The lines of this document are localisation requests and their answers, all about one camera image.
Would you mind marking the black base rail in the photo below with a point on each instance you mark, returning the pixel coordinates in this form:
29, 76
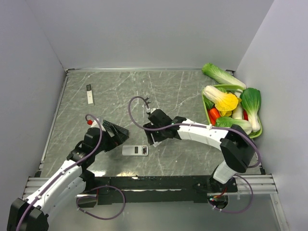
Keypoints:
154, 189

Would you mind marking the light green cabbage front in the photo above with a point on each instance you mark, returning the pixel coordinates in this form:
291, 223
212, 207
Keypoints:
227, 122

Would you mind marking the black TV remote control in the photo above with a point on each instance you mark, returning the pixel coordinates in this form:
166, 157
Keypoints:
107, 125

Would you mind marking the red pepper toy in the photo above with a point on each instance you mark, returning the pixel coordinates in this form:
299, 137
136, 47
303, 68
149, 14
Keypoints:
245, 115

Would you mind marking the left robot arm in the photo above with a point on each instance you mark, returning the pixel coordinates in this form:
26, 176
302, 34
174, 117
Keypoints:
35, 212

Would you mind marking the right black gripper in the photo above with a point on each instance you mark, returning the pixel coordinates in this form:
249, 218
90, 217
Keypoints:
156, 137

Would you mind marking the white AC remote cover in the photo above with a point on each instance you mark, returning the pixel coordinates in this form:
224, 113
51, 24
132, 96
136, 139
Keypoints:
155, 143

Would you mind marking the dark green bok choy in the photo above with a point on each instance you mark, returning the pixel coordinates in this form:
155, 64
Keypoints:
251, 102

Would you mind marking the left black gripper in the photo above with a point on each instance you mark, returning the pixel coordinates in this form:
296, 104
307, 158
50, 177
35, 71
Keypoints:
114, 141

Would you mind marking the green plastic basket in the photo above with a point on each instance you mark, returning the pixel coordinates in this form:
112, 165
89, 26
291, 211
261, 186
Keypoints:
208, 105

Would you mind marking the orange carrot toy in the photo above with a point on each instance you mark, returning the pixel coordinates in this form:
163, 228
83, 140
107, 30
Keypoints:
213, 115

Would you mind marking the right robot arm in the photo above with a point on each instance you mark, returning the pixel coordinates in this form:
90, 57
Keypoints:
236, 147

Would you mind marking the yellow white cabbage toy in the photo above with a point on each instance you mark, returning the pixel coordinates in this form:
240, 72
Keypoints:
224, 102

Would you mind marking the white slim remote control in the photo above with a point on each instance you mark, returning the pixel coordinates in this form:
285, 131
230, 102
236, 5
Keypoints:
89, 94

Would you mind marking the napa cabbage on table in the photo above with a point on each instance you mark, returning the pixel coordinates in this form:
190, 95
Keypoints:
221, 76

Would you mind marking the white radish toy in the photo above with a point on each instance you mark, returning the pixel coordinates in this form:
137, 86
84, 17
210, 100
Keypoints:
238, 112

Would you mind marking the red white AC remote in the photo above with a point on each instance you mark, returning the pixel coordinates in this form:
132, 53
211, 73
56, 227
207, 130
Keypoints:
135, 150

